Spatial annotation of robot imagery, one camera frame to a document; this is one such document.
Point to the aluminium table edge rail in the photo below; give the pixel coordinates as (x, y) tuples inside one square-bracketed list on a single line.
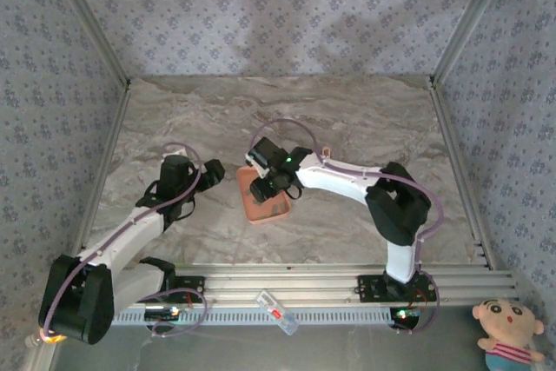
[(114, 136), (456, 162)]

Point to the controller board with light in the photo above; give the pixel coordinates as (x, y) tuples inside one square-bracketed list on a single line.
[(404, 315), (163, 313)]

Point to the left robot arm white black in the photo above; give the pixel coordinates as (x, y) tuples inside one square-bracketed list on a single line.
[(130, 236)]

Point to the aluminium corner post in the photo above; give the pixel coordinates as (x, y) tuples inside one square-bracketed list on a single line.
[(87, 19), (473, 19)]

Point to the left controller board with light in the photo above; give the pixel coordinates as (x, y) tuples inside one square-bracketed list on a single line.
[(163, 313)]

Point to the clear plastic box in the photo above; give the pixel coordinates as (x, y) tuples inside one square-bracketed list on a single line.
[(278, 313)]

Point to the aluminium frame rail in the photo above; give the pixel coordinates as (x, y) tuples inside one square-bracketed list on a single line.
[(278, 277)]

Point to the pink plastic tray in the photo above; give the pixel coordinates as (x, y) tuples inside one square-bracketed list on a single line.
[(284, 205)]

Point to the right controller board with light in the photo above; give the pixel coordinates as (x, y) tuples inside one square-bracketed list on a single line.
[(404, 315)]

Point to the plush doll striped shirt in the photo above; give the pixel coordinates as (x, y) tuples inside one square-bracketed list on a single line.
[(508, 327)]

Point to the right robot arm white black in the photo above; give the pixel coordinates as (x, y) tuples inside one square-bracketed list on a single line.
[(339, 180)]

